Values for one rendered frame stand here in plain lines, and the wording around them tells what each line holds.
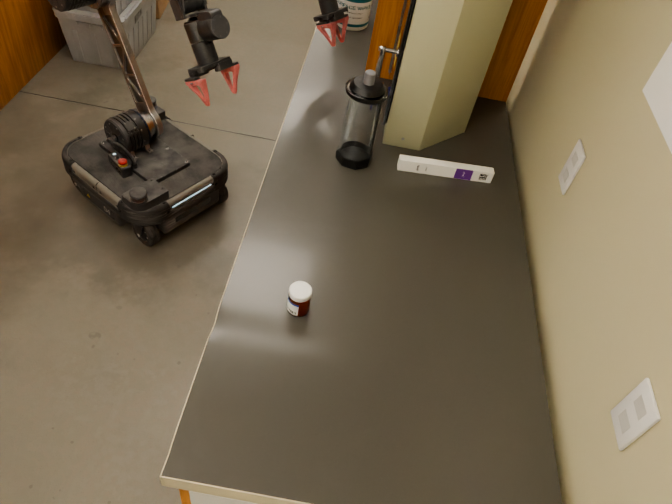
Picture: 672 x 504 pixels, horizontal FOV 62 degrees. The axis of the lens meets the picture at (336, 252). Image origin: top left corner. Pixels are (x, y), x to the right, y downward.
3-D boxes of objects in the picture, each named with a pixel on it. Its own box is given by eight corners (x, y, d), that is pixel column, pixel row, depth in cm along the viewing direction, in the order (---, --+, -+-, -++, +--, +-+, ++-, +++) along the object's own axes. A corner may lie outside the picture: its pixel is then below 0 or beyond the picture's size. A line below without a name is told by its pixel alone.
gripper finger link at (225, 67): (248, 90, 154) (237, 55, 149) (229, 99, 149) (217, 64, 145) (233, 91, 158) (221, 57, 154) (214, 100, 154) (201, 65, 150)
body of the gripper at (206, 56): (233, 62, 149) (223, 34, 145) (203, 75, 143) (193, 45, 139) (218, 64, 153) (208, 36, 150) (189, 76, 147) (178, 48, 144)
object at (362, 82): (388, 92, 145) (393, 69, 140) (377, 109, 139) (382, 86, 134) (355, 81, 147) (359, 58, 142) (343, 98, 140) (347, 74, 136)
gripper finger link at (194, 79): (229, 99, 150) (217, 63, 145) (209, 108, 145) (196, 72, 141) (214, 99, 154) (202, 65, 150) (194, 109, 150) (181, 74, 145)
